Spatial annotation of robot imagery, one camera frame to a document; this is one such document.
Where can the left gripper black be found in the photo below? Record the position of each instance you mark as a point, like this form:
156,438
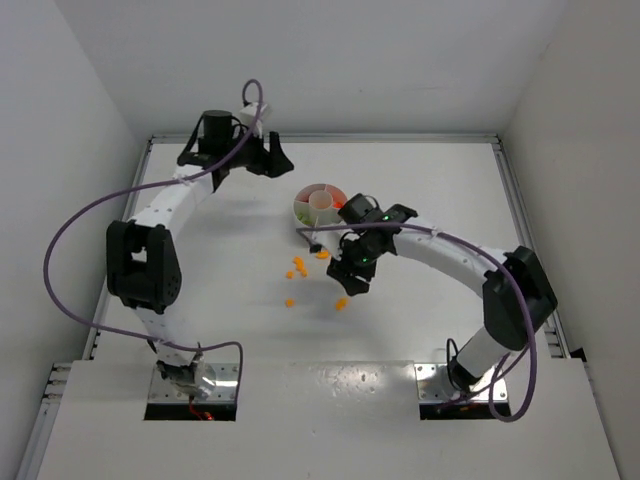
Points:
270,155

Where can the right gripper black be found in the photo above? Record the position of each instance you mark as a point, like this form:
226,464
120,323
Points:
353,270

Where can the red legos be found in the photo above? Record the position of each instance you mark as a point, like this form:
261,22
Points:
302,197

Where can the lime legos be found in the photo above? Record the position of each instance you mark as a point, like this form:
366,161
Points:
302,217

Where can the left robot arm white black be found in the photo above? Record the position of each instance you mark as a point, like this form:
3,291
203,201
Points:
143,269

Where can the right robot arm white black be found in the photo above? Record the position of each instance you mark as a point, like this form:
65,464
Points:
516,295

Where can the yellow orange lego group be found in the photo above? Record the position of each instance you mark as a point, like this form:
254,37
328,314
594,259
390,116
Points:
341,304

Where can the yellow orange lego cluster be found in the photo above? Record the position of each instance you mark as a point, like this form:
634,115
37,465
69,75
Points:
299,268

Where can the white round divided container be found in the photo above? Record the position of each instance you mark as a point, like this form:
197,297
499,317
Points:
319,208

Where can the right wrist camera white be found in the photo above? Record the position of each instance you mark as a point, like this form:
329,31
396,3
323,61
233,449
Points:
313,246

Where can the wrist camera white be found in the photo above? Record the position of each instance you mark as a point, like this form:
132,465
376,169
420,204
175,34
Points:
313,246
254,112

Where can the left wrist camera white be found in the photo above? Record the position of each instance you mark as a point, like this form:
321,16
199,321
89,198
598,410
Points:
254,112

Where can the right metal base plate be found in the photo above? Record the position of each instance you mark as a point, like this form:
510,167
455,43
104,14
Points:
436,385

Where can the metal base plate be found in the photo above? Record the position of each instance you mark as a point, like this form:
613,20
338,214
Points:
436,385
214,383

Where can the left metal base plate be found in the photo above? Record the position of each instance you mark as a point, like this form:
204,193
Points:
214,383

